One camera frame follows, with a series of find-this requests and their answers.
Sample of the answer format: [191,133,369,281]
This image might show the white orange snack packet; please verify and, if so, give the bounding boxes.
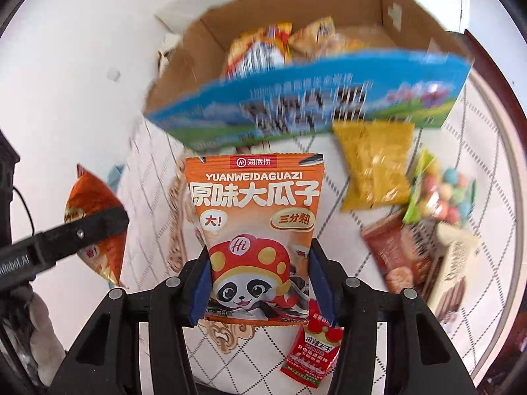
[224,22,293,81]

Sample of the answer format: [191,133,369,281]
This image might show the small red crown packet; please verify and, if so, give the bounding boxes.
[279,298,346,389]

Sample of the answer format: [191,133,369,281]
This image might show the yellow snack packet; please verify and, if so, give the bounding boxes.
[331,119,416,214]

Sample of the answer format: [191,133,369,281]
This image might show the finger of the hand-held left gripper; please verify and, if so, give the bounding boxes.
[35,207,130,262]

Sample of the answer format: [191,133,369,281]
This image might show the white wafer biscuit packet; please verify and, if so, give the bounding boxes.
[426,222,482,326]

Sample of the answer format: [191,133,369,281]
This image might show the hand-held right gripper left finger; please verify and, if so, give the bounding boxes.
[48,247,212,395]

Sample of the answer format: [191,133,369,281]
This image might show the beige snack packet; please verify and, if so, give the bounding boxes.
[288,16,359,56]

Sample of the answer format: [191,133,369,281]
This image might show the light blue cloth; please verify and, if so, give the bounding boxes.
[108,165,125,195]

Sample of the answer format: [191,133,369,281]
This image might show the orange panda seed packet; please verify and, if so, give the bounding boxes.
[184,153,326,327]

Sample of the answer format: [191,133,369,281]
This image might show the clear packet of coloured candy balls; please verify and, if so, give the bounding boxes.
[401,148,478,229]

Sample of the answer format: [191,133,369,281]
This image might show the cardboard box with blue print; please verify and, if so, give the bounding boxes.
[142,0,474,153]

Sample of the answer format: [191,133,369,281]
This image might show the black cable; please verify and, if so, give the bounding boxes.
[10,187,36,235]

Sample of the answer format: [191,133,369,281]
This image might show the orange red chip packet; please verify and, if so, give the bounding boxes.
[64,164,126,286]

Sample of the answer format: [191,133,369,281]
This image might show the brown red snack packet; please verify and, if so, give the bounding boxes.
[361,210,443,295]

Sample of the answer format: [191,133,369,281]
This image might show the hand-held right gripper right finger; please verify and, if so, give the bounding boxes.
[309,239,480,395]

